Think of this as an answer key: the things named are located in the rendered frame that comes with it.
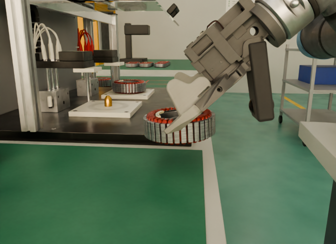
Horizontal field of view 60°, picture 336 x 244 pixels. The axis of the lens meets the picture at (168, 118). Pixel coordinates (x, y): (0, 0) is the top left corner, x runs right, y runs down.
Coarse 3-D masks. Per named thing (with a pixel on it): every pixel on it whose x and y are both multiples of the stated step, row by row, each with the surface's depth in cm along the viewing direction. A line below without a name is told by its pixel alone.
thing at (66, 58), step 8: (64, 56) 70; (72, 56) 70; (80, 56) 70; (88, 56) 73; (40, 64) 71; (48, 64) 71; (56, 64) 71; (64, 64) 70; (72, 64) 70; (80, 64) 70; (88, 64) 73; (48, 72) 72; (56, 72) 77; (48, 80) 73; (56, 80) 77; (48, 88) 73
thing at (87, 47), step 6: (78, 30) 94; (84, 30) 94; (78, 36) 94; (84, 36) 97; (90, 36) 98; (78, 42) 98; (84, 42) 97; (78, 48) 99; (84, 48) 98; (90, 48) 96
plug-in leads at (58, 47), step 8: (40, 24) 70; (40, 32) 71; (48, 32) 70; (40, 40) 71; (48, 40) 70; (56, 40) 73; (48, 48) 74; (56, 48) 73; (48, 56) 75; (56, 56) 73
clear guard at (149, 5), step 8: (88, 0) 87; (96, 0) 87; (104, 0) 87; (112, 0) 86; (120, 0) 86; (128, 0) 86; (136, 0) 86; (144, 0) 85; (152, 0) 85; (96, 8) 102; (104, 8) 102; (112, 8) 102; (120, 8) 102; (128, 8) 102; (136, 8) 102; (144, 8) 102; (152, 8) 102; (160, 8) 102
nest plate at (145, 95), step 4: (108, 92) 97; (112, 92) 97; (140, 92) 97; (144, 92) 97; (148, 92) 97; (152, 92) 101; (104, 96) 92; (112, 96) 92; (116, 96) 92; (120, 96) 92; (124, 96) 92; (128, 96) 92; (132, 96) 92; (136, 96) 91; (140, 96) 91; (144, 96) 91; (148, 96) 93
